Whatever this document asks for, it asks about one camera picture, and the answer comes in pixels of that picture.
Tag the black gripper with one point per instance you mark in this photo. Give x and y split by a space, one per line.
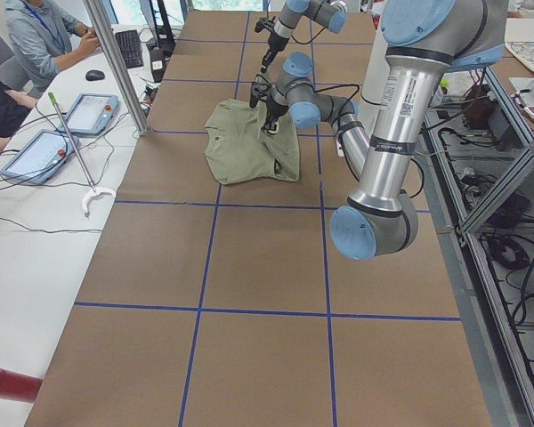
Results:
275 44
273 109

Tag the light green long-sleeve shirt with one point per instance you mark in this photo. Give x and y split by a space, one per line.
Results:
239 150

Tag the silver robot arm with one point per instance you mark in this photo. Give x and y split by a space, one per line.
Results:
331 15
424 41

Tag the black keyboard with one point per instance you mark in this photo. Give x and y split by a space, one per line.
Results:
130 47

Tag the metal reaching stick white hook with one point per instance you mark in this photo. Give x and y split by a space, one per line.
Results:
94 191

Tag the upper blue teach pendant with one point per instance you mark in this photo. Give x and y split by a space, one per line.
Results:
91 113

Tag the blue teach pendant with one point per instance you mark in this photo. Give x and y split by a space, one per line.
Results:
40 159
91 113

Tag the black computer mouse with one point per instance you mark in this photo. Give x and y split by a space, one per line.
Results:
94 75

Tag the person in grey shirt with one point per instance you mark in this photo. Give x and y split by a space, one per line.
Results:
46 39

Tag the lower blue teach pendant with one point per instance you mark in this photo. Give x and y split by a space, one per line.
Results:
40 159

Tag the red cylinder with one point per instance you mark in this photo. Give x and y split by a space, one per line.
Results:
18 387

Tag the aluminium frame post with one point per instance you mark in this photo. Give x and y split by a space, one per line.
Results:
103 29

